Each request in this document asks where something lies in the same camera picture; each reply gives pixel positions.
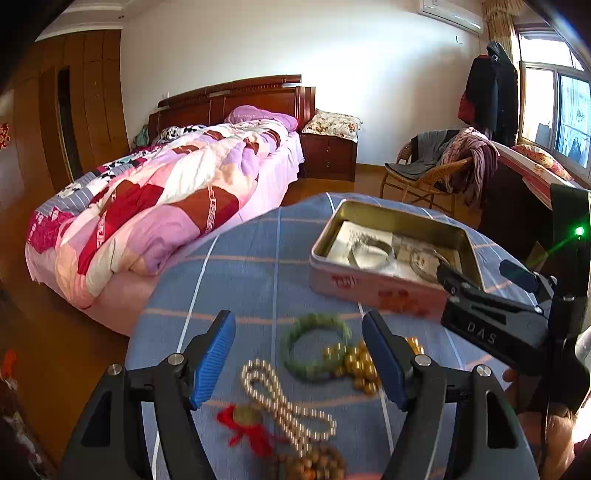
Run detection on gold pearl bead necklace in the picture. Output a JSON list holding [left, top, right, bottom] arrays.
[[322, 336, 426, 397]]

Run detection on red knot coin charm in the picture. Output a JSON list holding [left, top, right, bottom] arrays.
[[216, 404, 273, 459]]

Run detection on silver bangle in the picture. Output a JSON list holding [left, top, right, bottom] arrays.
[[348, 235, 397, 271]]

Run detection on brown wooden bead bracelet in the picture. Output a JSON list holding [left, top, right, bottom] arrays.
[[269, 444, 349, 480]]

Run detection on green jade bracelet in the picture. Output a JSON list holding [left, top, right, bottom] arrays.
[[280, 313, 354, 383]]

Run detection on person's right hand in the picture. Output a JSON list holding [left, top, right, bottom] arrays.
[[503, 368, 578, 480]]

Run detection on pink metal tin box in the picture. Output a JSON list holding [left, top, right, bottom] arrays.
[[308, 199, 484, 321]]

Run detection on dark desk with red cover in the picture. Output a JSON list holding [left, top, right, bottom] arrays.
[[478, 143, 579, 262]]

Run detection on wicker chair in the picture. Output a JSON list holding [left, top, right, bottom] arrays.
[[379, 157, 473, 218]]

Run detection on purple striped scarf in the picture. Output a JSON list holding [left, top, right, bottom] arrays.
[[438, 127, 499, 206]]

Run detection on blue plaid tablecloth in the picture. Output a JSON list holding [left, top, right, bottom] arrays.
[[126, 193, 537, 479]]

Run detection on grey clothing on chair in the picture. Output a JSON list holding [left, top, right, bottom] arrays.
[[385, 129, 460, 181]]

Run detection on bed with patchwork quilt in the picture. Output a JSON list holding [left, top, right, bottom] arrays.
[[25, 120, 304, 335]]

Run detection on wooden nightstand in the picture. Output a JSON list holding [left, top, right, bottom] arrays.
[[301, 134, 358, 182]]

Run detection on dark hanging jacket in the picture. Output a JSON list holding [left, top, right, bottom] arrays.
[[458, 41, 518, 147]]

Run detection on floral cushion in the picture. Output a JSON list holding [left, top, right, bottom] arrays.
[[301, 109, 362, 143]]

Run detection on window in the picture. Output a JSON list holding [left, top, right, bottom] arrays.
[[516, 24, 590, 182]]

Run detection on white air conditioner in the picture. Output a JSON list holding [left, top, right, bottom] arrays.
[[418, 0, 484, 35]]

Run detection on purple pillow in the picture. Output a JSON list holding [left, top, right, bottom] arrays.
[[225, 105, 298, 133]]

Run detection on wooden headboard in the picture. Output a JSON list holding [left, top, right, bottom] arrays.
[[148, 74, 315, 139]]

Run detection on wooden wardrobe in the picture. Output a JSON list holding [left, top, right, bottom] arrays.
[[1, 29, 129, 212]]

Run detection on white pearl necklace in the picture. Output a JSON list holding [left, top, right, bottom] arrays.
[[239, 358, 339, 455]]

